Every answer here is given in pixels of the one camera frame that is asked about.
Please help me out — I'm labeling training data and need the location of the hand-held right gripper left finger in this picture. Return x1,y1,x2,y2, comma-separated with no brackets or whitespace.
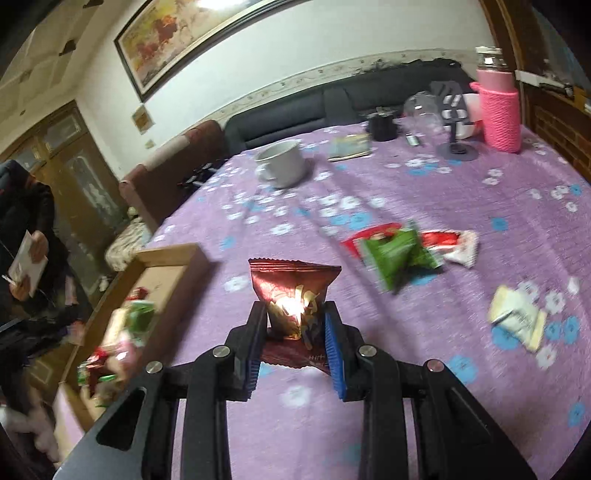
53,301,269,480

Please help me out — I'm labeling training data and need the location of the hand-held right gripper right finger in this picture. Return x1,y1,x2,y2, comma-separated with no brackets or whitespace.
323,300,539,480

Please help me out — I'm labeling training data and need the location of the large dark red snack packet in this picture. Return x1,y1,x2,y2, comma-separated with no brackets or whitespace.
248,257,342,376

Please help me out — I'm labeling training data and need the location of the long green snack packet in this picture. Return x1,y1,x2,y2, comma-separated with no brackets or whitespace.
124,300,158,344

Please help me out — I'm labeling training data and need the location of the wooden box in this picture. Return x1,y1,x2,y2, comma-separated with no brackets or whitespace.
53,244,208,444

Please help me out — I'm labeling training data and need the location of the pink checked snack packet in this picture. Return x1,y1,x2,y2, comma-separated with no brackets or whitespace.
111,339,139,384

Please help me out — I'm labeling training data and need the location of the golden yellow snack packet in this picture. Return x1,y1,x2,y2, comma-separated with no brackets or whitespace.
104,307,130,352

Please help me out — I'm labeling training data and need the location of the red packet with cartoon figure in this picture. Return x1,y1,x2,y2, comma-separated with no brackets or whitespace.
87,348,116,386

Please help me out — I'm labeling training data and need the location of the green pyramid snack packet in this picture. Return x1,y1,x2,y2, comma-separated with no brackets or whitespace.
360,222,441,294

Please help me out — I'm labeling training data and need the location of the small red white packet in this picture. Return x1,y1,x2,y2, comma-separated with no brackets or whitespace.
418,230,479,269

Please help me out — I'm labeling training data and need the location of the floral cushion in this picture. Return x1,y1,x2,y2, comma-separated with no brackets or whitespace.
105,218,153,272

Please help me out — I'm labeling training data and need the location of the white snack packet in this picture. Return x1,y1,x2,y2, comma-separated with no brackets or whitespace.
488,285,549,354

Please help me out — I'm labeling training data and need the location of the purple floral tablecloth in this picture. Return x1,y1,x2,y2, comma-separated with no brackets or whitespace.
53,122,591,480

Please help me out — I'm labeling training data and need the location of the white cup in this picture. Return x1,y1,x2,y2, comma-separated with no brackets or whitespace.
254,141,309,189

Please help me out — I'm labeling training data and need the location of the brown red armchair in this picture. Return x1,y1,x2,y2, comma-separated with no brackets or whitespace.
105,120,229,273

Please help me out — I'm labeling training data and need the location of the small black device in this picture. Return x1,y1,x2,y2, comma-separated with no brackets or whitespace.
367,107,399,142

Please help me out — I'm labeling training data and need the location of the grey phone stand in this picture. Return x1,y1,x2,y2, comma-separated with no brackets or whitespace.
436,82,481,162

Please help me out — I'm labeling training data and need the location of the black sofa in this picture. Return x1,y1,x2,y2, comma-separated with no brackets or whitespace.
224,58,481,153

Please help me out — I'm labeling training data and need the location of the clear plastic cup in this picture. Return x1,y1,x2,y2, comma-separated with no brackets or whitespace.
403,92,448,134

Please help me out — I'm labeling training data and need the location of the wooden glass door cabinet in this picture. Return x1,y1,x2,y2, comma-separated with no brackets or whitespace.
0,99,134,296

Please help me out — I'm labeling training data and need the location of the white round container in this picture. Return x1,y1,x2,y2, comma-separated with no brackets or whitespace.
462,93,485,139

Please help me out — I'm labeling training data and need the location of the pink knit-sleeved bottle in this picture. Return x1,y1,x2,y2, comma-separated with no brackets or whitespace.
470,46,522,154

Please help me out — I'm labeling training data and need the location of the brown wooden cabinet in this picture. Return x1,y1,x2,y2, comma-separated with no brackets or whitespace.
480,0,591,185

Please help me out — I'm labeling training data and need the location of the small wall plaque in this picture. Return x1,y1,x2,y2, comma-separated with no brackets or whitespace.
131,105,154,134

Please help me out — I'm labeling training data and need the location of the framed wall painting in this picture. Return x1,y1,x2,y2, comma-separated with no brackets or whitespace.
113,0,305,103

